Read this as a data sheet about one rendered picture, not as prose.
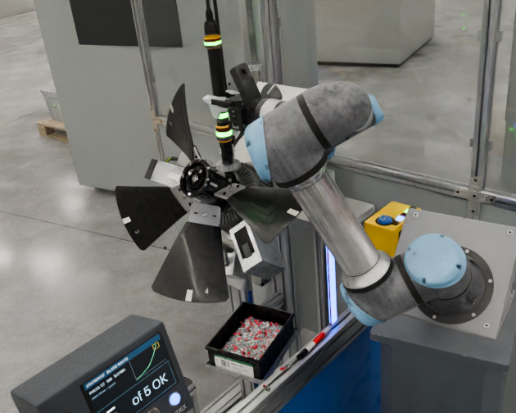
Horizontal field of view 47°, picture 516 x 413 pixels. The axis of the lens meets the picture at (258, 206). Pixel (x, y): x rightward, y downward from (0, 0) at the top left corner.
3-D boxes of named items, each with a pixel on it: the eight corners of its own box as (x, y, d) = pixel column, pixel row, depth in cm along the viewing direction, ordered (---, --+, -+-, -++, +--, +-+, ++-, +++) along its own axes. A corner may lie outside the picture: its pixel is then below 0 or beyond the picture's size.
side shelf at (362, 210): (301, 190, 249) (301, 183, 248) (375, 211, 227) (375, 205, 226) (264, 213, 234) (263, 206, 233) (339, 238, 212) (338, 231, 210)
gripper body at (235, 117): (226, 128, 158) (260, 136, 150) (222, 97, 154) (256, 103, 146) (245, 119, 162) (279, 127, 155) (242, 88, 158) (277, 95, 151)
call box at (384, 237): (391, 229, 187) (391, 199, 182) (421, 238, 180) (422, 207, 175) (364, 251, 176) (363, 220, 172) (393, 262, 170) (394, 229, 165)
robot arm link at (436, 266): (482, 285, 128) (473, 269, 117) (424, 311, 131) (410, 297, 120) (456, 238, 134) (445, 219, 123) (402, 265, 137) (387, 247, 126)
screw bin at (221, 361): (245, 319, 178) (242, 301, 175) (296, 332, 171) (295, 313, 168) (207, 366, 161) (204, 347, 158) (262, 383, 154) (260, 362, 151)
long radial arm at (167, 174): (234, 187, 201) (213, 176, 192) (227, 208, 201) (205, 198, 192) (178, 170, 219) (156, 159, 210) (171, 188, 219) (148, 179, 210)
